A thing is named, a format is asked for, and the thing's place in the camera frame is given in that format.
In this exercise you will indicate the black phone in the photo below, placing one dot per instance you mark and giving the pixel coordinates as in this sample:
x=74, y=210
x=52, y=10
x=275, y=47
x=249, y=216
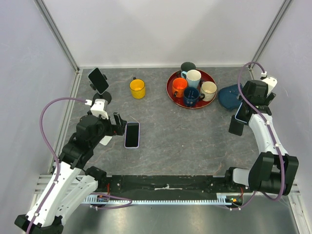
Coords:
x=98, y=80

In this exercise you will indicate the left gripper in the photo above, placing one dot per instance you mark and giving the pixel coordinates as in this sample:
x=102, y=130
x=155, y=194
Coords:
x=119, y=128

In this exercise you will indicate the yellow mug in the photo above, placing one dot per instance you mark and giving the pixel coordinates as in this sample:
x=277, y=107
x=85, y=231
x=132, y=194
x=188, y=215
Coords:
x=137, y=88

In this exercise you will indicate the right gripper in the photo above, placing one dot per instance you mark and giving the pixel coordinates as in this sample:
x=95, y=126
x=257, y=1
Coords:
x=269, y=98

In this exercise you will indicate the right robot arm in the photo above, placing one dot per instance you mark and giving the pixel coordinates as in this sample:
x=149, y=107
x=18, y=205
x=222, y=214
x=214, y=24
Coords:
x=274, y=170

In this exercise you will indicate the white phone stand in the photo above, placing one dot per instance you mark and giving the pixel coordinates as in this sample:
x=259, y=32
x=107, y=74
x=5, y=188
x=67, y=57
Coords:
x=106, y=140

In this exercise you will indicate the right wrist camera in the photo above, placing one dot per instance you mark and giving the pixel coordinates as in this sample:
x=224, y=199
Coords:
x=270, y=81

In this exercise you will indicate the black folding phone stand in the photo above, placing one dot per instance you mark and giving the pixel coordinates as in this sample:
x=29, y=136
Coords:
x=236, y=127

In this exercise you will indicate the cream mug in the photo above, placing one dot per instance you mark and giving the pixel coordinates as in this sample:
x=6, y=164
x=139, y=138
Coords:
x=208, y=89

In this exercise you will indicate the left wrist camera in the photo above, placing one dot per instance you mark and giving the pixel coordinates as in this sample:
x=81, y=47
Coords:
x=98, y=109

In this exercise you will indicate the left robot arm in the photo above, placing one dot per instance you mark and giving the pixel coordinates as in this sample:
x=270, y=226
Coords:
x=57, y=203

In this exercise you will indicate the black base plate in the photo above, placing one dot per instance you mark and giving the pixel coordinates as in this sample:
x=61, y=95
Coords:
x=167, y=187

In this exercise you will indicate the black round base phone stand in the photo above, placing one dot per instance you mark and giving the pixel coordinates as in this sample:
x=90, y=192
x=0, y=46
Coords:
x=106, y=95

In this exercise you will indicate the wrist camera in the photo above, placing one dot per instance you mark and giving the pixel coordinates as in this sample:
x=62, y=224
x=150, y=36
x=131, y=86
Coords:
x=98, y=109
x=270, y=81

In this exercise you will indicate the red round tray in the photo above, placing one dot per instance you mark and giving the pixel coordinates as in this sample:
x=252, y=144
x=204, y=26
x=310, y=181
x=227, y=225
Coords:
x=179, y=100

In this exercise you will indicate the orange mug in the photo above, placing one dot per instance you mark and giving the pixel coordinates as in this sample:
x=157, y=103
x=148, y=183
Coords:
x=178, y=87

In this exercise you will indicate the dark green mug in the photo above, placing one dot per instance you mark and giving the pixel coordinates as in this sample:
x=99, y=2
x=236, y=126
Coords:
x=185, y=67

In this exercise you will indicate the blue case phone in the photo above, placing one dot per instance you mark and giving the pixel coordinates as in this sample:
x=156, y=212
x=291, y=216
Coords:
x=242, y=113

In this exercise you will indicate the purple case phone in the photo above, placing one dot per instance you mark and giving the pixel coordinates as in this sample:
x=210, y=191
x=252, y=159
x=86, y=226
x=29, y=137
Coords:
x=132, y=135

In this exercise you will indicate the blue cloth pouch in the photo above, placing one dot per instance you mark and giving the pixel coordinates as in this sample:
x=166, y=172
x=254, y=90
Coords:
x=228, y=97

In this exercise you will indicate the dark blue mug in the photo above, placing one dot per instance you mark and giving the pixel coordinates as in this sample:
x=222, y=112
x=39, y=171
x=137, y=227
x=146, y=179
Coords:
x=191, y=96

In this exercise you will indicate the light blue white mug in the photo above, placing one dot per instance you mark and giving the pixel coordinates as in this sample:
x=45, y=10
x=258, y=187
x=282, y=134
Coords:
x=192, y=77

